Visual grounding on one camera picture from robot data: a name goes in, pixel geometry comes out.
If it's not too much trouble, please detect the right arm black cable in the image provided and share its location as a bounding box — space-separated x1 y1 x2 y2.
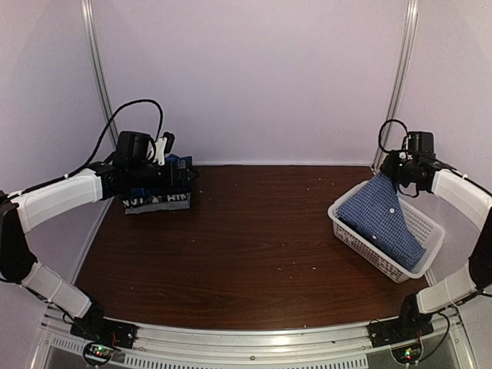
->
378 118 411 155

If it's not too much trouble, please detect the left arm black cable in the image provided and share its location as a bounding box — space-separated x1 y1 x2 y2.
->
63 98 165 181

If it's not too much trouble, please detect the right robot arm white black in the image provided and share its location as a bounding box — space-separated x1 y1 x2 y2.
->
381 151 491 340

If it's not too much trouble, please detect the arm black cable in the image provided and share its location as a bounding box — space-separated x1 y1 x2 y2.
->
378 118 411 155
63 98 165 181

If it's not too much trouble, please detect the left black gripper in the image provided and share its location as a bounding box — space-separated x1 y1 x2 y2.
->
128 159 199 189

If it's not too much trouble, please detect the aluminium frame post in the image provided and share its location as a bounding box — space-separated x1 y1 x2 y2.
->
80 0 113 121
371 0 420 170

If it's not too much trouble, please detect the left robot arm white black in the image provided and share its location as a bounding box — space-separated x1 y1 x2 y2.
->
1 155 199 341

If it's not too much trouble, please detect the black grey printed folded shirt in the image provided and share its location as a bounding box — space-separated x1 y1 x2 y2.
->
120 192 191 215

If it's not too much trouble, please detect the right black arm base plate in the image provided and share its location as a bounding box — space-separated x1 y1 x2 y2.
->
367 318 434 347

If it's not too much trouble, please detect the circuit board with leds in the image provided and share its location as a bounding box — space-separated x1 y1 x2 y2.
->
391 344 423 365
82 342 115 366

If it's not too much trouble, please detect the left aluminium frame post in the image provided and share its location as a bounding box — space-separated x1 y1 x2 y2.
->
80 0 113 121

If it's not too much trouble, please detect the left circuit board with leds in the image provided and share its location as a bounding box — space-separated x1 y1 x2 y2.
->
82 342 115 366

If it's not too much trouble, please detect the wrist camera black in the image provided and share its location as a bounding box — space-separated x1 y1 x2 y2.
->
115 131 151 161
407 131 435 154

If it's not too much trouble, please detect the front aluminium rail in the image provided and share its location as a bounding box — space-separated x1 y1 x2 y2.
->
30 303 477 369

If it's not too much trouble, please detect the right aluminium frame post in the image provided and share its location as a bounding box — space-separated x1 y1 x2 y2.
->
371 0 420 170

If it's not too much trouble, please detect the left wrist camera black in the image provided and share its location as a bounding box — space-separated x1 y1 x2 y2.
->
115 131 151 161

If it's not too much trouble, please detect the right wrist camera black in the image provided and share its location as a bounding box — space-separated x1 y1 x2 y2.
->
407 131 435 154

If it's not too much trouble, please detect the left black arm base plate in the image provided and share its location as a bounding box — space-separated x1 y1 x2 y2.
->
70 318 138 349

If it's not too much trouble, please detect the dark blue plaid folded shirt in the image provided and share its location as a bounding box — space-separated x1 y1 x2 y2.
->
129 154 199 198

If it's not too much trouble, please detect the blue small-check long sleeve shirt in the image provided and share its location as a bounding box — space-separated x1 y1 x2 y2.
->
337 173 426 271

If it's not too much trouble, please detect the right circuit board with leds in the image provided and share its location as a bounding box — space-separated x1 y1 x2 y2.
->
391 344 423 365

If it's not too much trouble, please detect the white plastic basket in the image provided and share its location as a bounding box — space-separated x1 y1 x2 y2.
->
327 181 445 284

